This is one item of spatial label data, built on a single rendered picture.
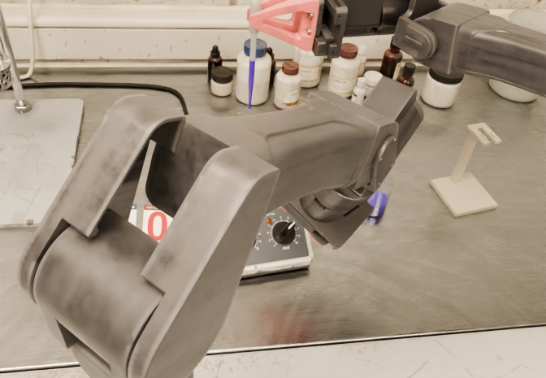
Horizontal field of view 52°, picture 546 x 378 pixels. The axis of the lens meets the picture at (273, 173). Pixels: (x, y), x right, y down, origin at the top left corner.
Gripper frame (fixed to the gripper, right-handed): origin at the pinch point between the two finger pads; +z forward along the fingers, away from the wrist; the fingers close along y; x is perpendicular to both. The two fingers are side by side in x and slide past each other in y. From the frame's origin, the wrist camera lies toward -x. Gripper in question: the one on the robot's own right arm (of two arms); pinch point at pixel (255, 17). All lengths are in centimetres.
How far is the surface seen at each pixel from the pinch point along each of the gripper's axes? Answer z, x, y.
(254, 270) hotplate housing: 1.4, 30.1, 13.3
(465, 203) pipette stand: -35.6, 31.5, 5.8
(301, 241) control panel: -5.6, 28.2, 11.2
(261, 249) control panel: 0.2, 28.3, 11.5
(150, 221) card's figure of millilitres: 14.1, 29.4, 2.7
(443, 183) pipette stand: -34.0, 31.5, 0.8
